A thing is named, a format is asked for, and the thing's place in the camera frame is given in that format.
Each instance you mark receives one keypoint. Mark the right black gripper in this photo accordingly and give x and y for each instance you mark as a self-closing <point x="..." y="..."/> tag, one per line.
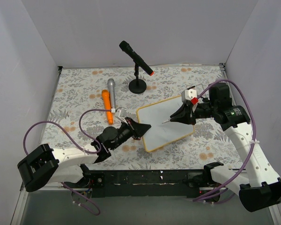
<point x="188" y="114"/>

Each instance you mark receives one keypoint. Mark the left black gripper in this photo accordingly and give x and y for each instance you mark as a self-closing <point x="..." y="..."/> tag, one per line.
<point x="133" y="129"/>

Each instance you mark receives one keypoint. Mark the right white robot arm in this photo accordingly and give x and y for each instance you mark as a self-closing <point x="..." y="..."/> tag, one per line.
<point x="256" y="183"/>

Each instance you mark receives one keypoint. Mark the aluminium frame rail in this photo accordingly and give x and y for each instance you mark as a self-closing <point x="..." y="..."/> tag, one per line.
<point x="35" y="182"/>

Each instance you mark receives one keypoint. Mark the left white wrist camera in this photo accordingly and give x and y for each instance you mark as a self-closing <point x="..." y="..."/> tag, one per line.
<point x="120" y="114"/>

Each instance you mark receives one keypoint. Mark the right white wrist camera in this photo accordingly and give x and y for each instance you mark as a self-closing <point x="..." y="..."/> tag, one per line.
<point x="189" y="96"/>

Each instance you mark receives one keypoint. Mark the yellow framed whiteboard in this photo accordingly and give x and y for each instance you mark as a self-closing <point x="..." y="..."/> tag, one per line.
<point x="160" y="134"/>

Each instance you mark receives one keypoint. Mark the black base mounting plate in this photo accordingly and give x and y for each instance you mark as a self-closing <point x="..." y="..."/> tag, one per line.
<point x="121" y="183"/>

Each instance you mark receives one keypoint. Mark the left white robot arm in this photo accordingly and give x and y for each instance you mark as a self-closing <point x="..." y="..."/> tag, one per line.
<point x="51" y="165"/>

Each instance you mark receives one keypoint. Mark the floral table mat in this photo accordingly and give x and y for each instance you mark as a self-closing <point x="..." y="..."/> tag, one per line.
<point x="76" y="117"/>

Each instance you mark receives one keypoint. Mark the black microphone stand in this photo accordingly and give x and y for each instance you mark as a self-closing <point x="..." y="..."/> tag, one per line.
<point x="137" y="86"/>

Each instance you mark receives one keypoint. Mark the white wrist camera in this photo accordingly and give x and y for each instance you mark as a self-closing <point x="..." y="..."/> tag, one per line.
<point x="189" y="96"/>
<point x="120" y="114"/>

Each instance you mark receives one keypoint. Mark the black microphone orange tip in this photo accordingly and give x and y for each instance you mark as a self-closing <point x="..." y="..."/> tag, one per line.
<point x="125" y="47"/>

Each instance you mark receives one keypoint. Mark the silver microphone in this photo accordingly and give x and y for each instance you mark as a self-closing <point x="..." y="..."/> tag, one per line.
<point x="111" y="88"/>

